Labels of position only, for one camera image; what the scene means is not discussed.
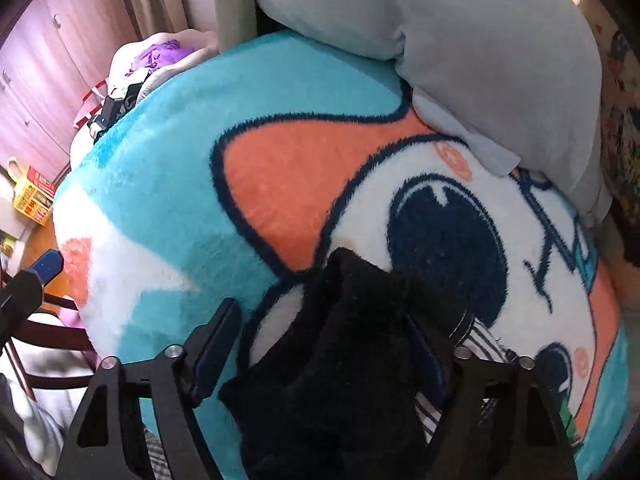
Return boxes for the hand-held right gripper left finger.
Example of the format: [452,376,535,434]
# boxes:
[55,297,244,480]

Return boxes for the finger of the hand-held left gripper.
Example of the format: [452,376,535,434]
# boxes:
[0,249,65,333]

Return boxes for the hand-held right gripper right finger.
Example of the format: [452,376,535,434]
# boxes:
[406,317,581,480]

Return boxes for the dark pants with striped lining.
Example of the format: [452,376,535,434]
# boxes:
[219,247,521,480]

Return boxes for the dark wooden chair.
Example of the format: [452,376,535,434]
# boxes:
[0,270,97,403]

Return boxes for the yellow box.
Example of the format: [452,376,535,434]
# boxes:
[12,165,56,227]

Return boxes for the white cloth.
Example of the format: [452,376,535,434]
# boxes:
[0,342,96,478]

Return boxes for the printed turquoise fleece blanket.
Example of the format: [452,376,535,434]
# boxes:
[51,30,632,480]

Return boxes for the pink wardrobe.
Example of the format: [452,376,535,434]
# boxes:
[0,0,142,173]

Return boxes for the pile of white purple clothes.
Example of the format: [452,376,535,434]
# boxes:
[70,30,222,147]

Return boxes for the beige floral cushion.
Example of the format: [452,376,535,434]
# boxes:
[580,0,640,261]

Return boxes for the grey pillow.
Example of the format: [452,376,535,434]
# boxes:
[254,0,610,228]

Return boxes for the beige bed frame post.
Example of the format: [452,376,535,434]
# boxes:
[214,0,260,55]

